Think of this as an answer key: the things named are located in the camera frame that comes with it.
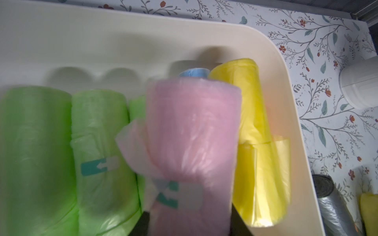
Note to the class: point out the pink roll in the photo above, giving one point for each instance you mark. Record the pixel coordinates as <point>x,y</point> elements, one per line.
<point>186,150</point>

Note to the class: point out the white blue labelled roll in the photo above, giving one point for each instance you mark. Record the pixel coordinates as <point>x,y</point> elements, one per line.
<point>195,72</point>

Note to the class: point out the white plastic storage box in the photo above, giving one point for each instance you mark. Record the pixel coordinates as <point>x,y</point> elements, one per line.
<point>76,48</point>

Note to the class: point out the white pen cup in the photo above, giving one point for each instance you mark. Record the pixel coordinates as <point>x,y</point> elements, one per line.
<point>359,83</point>

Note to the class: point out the yellow roll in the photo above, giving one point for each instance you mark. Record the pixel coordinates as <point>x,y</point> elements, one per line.
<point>369,212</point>
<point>262,188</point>

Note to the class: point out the light green roll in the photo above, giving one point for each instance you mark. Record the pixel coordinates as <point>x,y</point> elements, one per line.
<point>107,191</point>
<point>38,179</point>

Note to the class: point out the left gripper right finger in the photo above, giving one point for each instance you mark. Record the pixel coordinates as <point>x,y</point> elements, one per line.
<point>238,227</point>

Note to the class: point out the grey trash bag roll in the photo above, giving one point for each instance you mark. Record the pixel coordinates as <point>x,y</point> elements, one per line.
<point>337,220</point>

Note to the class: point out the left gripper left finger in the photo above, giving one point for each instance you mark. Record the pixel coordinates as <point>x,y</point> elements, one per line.
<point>141,227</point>

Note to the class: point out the floral table mat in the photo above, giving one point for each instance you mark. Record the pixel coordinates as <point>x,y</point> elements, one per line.
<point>340,141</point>

